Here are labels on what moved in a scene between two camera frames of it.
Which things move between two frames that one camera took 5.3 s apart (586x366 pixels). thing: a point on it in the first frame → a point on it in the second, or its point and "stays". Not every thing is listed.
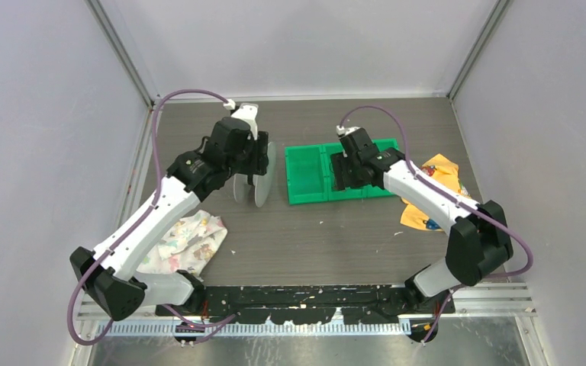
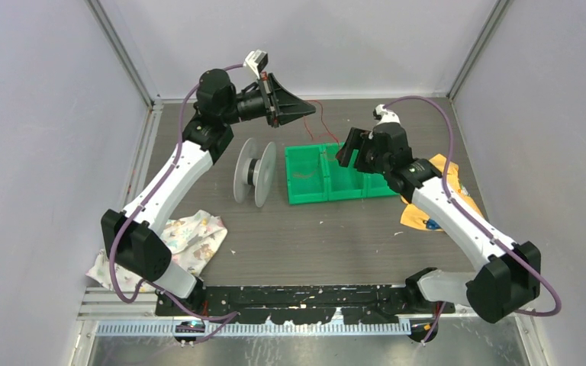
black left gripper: (259, 158) → (284, 107)
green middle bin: (349, 193) stays
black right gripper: (339, 162) → (359, 139)
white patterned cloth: (191, 247) stays
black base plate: (307, 304) stays
